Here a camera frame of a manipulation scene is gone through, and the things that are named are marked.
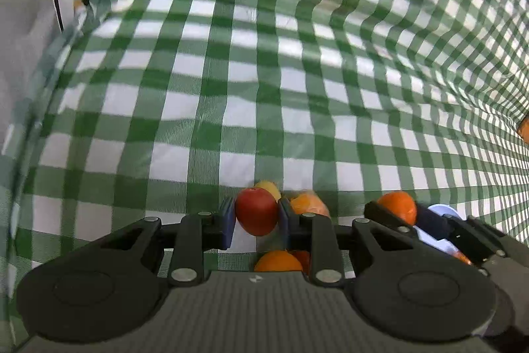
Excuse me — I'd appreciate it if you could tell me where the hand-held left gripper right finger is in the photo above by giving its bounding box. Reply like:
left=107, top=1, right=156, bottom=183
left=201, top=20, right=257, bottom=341
left=278, top=199, right=414, bottom=287

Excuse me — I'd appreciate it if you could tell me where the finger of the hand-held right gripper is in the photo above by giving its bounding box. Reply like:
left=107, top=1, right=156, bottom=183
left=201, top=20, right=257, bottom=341
left=417, top=208, right=507, bottom=265
left=365, top=201, right=416, bottom=238

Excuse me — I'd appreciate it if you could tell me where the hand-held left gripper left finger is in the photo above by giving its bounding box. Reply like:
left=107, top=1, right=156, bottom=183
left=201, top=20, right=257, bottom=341
left=89, top=197, right=237, bottom=287

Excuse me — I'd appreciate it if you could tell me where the light blue plate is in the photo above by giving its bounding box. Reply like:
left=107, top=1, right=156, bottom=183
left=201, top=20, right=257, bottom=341
left=415, top=204, right=472, bottom=258

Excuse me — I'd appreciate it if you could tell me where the small orange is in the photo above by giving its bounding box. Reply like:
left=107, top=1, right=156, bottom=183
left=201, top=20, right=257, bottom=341
left=377, top=191, right=418, bottom=225

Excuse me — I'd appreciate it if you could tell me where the plastic wrapped orange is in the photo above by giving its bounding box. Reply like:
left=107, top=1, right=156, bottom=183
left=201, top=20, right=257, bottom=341
left=289, top=192, right=331, bottom=218

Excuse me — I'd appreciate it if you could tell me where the yellow longan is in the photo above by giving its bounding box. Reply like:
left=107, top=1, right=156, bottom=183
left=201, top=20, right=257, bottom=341
left=254, top=180, right=282, bottom=201

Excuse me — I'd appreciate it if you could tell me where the green checkered cloth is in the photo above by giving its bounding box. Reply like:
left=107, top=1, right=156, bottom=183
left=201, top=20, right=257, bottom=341
left=0, top=0, right=529, bottom=353

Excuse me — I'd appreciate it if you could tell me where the white patterned pillow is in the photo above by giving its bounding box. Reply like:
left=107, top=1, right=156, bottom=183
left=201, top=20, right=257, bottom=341
left=0, top=0, right=92, bottom=155

